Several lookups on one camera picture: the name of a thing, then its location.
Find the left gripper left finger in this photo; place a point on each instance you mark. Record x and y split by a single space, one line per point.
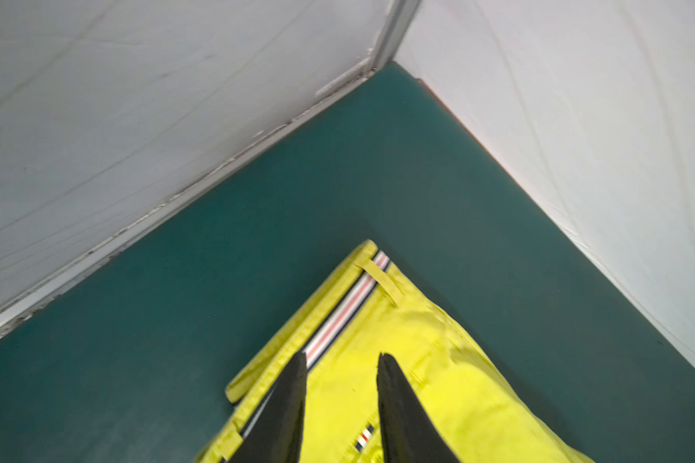
277 434

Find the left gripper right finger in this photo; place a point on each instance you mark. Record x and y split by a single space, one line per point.
407 432

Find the yellow long pants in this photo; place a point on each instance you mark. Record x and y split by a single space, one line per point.
364 309

